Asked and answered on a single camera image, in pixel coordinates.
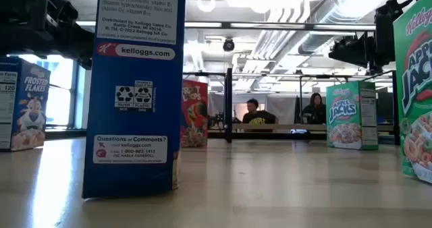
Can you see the Froot Loops red cereal box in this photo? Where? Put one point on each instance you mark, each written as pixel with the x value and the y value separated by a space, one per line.
pixel 196 116

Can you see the Frosted Flakes blue cereal box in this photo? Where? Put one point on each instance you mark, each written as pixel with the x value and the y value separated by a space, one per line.
pixel 135 103
pixel 30 113

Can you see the bright window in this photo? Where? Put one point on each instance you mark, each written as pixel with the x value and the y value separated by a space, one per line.
pixel 62 93

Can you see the round ceiling lamp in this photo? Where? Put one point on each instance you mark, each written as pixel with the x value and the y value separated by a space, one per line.
pixel 206 3

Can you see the black dome camera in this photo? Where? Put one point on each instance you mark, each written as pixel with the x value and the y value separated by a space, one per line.
pixel 228 46

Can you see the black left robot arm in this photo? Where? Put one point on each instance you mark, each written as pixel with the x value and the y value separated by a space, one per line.
pixel 17 35

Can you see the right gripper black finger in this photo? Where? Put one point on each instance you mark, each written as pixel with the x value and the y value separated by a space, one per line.
pixel 341 54

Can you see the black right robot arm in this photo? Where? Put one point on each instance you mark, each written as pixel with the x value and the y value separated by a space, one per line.
pixel 384 32

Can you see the silver ventilation duct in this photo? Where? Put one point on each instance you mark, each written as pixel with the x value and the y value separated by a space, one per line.
pixel 324 15

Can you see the black aluminium table frame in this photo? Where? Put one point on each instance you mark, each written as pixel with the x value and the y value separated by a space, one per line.
pixel 270 136

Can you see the person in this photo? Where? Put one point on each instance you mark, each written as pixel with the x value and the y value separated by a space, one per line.
pixel 315 115
pixel 258 118

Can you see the Apple Jacks green cereal box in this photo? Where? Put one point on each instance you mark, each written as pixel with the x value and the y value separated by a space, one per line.
pixel 416 86
pixel 347 116

